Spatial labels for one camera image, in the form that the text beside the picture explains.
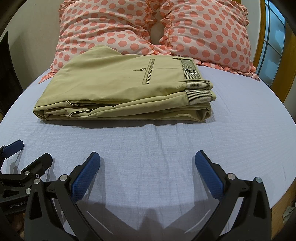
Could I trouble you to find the pink polka-dot pillow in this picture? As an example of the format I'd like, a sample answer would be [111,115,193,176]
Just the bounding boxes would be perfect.
[38,0,163,85]
[148,0,260,81]

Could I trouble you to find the dark furniture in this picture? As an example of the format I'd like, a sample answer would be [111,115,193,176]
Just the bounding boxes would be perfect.
[0,31,23,117]

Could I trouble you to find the small white object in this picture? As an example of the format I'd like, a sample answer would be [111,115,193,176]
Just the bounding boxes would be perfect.
[282,204,295,218]

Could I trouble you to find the wooden bed frame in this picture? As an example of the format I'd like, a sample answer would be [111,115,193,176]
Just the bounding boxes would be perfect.
[271,198,296,234]

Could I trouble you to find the khaki pants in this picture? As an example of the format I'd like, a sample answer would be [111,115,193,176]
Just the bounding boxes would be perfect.
[32,44,218,123]

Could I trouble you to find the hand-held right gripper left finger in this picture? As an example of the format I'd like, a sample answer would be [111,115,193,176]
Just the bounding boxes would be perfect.
[24,152,102,241]

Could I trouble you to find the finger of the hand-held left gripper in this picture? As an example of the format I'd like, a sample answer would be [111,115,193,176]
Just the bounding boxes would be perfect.
[20,152,53,186]
[0,140,25,172]

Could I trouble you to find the lavender bed sheet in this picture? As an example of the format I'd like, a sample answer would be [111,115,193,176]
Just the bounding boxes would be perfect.
[0,62,289,241]

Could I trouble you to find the wooden framed window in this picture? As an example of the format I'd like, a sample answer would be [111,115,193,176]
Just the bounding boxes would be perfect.
[253,0,296,87]

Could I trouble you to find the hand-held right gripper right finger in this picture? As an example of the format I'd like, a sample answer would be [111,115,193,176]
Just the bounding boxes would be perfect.
[194,150,272,241]

